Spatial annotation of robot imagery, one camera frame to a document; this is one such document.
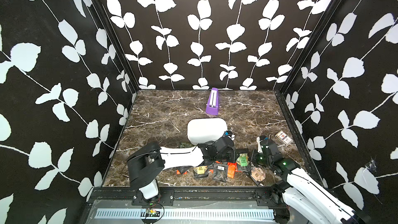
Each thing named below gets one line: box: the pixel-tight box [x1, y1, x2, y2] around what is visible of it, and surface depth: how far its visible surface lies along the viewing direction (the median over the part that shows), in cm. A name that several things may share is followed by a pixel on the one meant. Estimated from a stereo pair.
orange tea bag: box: [226, 162, 238, 179], surface depth 83 cm
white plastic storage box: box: [187, 117, 228, 146], surface depth 97 cm
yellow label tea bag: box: [193, 165, 209, 178], surface depth 83 cm
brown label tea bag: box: [250, 166, 266, 182], surface depth 83 cm
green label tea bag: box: [235, 152, 250, 167], surface depth 85 cm
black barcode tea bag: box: [212, 162, 229, 183], surface depth 83 cm
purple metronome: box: [205, 87, 221, 116], surface depth 103 cm
